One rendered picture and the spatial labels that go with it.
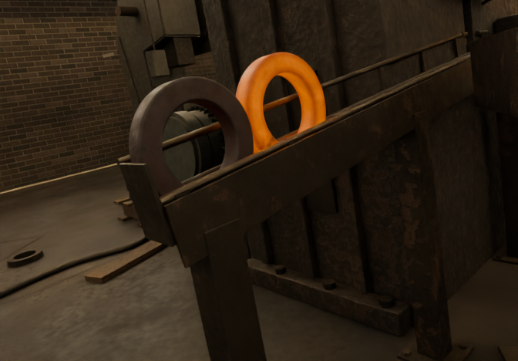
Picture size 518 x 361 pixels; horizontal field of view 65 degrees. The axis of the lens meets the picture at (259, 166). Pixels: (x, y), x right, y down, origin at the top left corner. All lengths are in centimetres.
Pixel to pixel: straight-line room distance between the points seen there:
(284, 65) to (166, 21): 467
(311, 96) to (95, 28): 659
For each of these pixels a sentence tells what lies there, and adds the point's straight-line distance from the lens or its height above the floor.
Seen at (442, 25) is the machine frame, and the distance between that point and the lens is 133.
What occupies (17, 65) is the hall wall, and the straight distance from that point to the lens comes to 678.
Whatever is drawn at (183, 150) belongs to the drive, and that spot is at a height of 50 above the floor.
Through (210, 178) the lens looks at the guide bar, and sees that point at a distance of 54.
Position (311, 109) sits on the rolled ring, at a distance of 72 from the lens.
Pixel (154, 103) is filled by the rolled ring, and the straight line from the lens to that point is 52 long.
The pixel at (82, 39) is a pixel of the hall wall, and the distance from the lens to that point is 710.
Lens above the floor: 69
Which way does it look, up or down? 10 degrees down
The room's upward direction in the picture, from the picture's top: 10 degrees counter-clockwise
